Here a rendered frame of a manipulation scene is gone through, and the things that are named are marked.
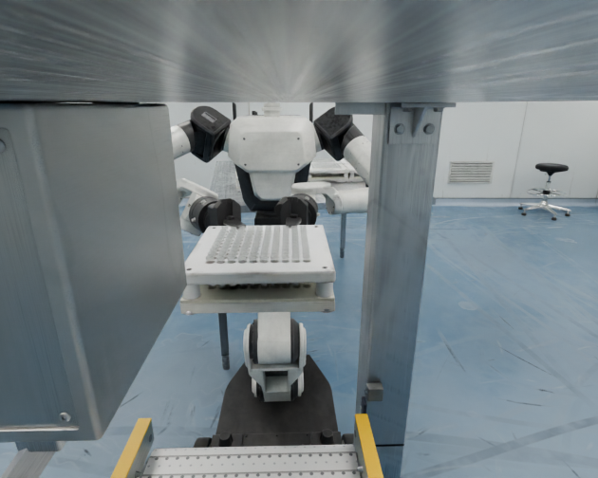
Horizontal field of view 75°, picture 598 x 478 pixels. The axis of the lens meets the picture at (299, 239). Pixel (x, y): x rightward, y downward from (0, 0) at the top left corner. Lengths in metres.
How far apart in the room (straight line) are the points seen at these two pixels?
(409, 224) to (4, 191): 0.36
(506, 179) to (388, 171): 5.60
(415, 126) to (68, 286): 0.33
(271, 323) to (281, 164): 0.50
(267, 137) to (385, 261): 0.82
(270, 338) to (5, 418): 1.00
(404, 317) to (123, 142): 0.36
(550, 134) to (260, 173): 5.25
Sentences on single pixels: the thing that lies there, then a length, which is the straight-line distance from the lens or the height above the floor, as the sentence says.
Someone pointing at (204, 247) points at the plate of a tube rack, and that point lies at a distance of 0.72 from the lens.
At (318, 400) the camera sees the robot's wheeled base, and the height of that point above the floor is 0.17.
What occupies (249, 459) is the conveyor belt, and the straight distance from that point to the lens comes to 0.55.
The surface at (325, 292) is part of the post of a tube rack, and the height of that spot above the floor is 1.04.
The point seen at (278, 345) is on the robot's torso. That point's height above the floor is 0.61.
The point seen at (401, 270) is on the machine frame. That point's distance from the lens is 0.47.
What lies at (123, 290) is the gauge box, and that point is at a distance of 0.30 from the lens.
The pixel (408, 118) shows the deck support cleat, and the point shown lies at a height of 1.30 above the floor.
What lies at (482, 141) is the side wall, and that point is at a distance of 5.78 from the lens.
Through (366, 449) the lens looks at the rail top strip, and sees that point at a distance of 0.51.
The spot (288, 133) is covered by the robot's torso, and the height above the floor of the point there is 1.23.
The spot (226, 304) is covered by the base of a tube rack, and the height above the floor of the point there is 1.02.
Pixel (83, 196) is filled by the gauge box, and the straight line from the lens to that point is 0.25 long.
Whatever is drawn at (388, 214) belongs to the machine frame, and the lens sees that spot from 0.44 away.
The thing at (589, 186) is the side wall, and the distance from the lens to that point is 6.63.
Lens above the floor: 1.32
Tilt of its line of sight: 19 degrees down
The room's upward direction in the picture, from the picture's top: straight up
